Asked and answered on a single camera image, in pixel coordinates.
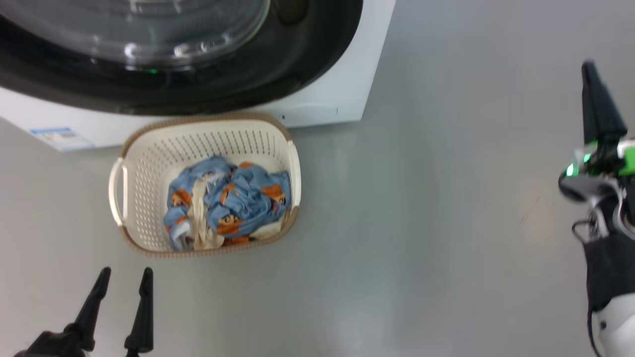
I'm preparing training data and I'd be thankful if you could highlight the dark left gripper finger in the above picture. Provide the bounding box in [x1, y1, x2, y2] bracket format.
[124, 268, 154, 357]
[63, 267, 112, 352]

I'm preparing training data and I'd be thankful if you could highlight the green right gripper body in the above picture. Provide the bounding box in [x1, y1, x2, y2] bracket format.
[585, 138, 635, 177]

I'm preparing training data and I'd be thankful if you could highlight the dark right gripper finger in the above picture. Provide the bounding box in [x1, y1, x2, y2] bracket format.
[581, 59, 628, 145]

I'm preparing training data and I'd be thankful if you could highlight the beige cloth garment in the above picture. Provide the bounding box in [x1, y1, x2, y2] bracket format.
[191, 178, 225, 250]

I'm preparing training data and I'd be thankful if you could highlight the blue garment with orange print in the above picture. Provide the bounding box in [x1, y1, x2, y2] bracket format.
[164, 155, 292, 251]

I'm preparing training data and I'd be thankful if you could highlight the dark glass washing machine door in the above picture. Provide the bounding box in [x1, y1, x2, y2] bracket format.
[0, 0, 365, 116]

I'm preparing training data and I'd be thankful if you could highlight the cream perforated laundry basket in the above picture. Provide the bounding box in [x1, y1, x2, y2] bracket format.
[108, 113, 302, 258]

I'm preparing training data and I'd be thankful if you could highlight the white front-load washing machine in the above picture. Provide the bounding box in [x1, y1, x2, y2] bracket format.
[0, 0, 396, 153]

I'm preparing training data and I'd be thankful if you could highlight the blue white energy label sticker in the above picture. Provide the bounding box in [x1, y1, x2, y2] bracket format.
[29, 127, 95, 152]

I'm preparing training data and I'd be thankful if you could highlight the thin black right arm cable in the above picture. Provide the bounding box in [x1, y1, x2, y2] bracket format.
[571, 196, 613, 243]

